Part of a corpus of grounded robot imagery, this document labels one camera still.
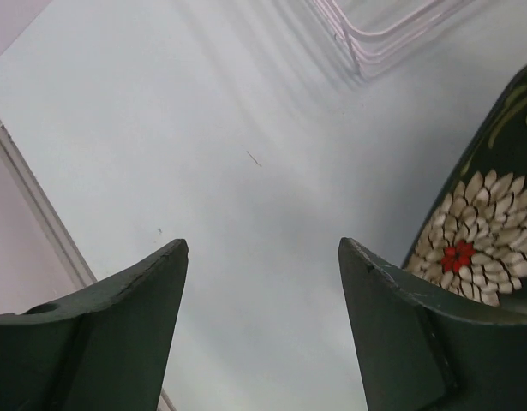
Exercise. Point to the aluminium frame rail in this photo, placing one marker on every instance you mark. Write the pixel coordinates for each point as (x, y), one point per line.
(43, 211)

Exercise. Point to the clear wire dish rack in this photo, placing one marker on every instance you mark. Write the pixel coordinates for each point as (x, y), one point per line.
(380, 34)

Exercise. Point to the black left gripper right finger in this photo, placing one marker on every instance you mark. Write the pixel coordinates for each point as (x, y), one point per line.
(420, 347)

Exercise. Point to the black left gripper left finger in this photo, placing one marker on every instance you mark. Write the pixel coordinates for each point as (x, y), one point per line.
(104, 347)

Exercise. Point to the black floral square plate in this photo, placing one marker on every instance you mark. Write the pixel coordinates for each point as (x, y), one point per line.
(473, 242)

